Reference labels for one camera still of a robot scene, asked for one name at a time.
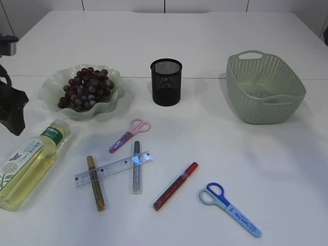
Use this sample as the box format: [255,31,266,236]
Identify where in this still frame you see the gold glitter pen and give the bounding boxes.
[87,155,106,212]

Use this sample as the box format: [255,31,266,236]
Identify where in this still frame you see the clear plastic ruler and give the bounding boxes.
[74,151,154,189]

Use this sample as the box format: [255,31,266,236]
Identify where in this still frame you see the green wavy glass plate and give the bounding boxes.
[38,65,124,120]

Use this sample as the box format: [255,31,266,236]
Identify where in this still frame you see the clear plastic sheet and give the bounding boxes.
[250,91,273,98]

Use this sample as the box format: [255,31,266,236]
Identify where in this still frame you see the yellow tea drink bottle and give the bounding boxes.
[1,119,71,212]

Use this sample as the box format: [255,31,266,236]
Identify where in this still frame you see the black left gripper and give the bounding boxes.
[1,66,29,136]

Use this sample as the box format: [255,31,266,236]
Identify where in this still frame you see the pink small scissors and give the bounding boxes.
[109,118,151,153]

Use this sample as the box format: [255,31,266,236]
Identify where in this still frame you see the purple grape bunch with leaf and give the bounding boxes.
[57,67,115,112]

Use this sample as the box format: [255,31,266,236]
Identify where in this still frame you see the black mesh pen holder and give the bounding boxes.
[150,58,182,107]

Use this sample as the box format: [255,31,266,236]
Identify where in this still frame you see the red glitter pen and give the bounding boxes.
[153,162,198,211]

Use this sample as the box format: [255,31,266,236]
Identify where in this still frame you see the blue capped scissors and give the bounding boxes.
[198,182,262,238]

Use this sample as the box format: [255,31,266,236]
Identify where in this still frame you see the green plastic woven basket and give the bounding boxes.
[226,51,306,125]

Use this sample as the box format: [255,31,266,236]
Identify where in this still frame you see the silver glitter pen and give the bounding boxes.
[132,141,142,195]

